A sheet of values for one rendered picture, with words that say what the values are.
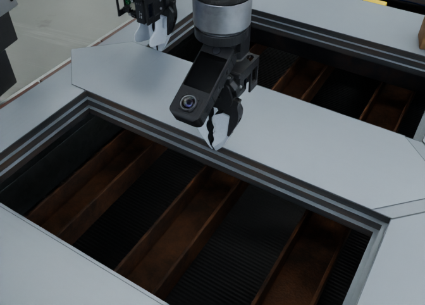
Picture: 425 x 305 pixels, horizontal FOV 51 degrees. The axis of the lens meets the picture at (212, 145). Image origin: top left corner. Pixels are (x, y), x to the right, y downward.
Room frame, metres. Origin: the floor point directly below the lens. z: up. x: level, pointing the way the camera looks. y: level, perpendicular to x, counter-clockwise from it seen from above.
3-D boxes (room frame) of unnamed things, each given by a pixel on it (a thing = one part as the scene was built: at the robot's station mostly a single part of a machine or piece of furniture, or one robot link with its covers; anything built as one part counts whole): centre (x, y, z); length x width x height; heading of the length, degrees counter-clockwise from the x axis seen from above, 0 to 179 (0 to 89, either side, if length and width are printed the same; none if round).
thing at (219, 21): (0.54, -0.01, 1.08); 0.08 x 0.08 x 0.05
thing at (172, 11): (0.80, 0.09, 0.94); 0.05 x 0.02 x 0.09; 59
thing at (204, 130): (0.55, 0.00, 0.89); 0.06 x 0.03 x 0.09; 148
